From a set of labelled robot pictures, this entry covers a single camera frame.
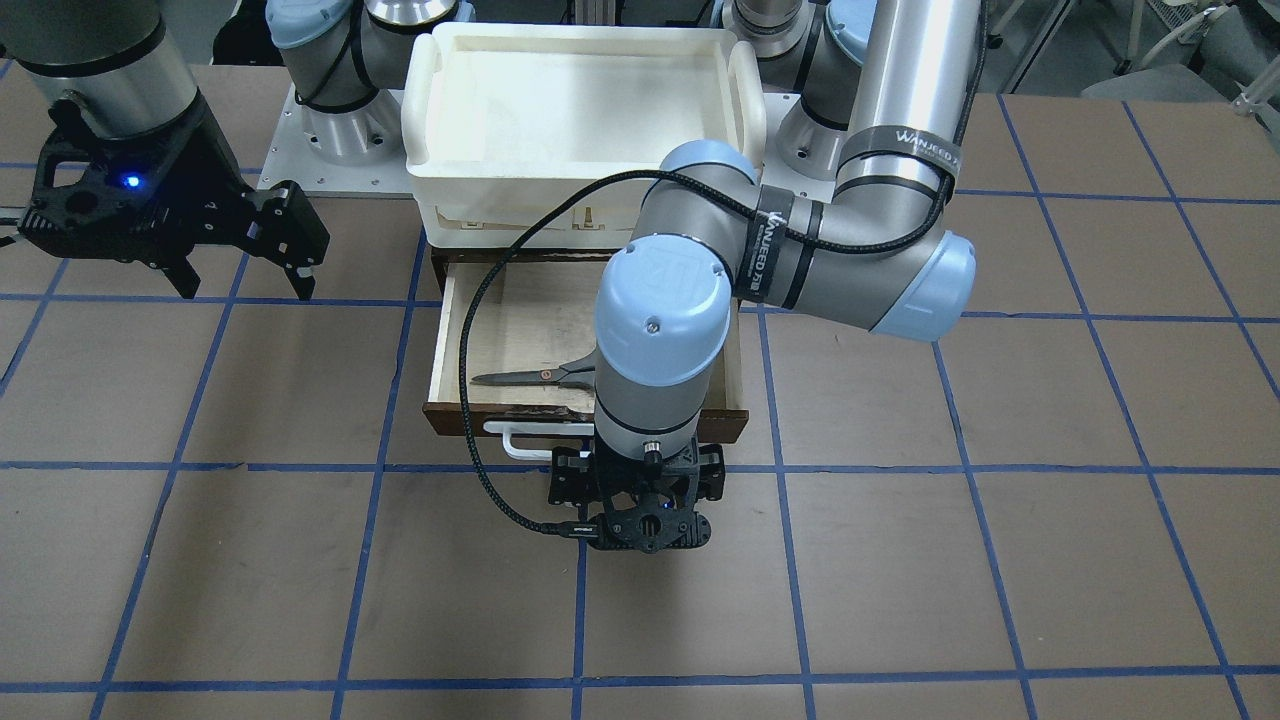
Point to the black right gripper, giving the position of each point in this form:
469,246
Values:
213,196

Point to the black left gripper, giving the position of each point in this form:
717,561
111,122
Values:
566,482

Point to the orange grey handled scissors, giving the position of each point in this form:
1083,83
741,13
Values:
575,374

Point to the wooden drawer with white handle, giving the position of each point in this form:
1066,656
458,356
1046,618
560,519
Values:
539,314

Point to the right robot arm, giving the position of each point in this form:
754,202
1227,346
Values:
114,58

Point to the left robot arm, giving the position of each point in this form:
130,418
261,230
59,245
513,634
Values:
709,234

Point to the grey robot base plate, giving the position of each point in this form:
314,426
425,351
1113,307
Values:
355,154

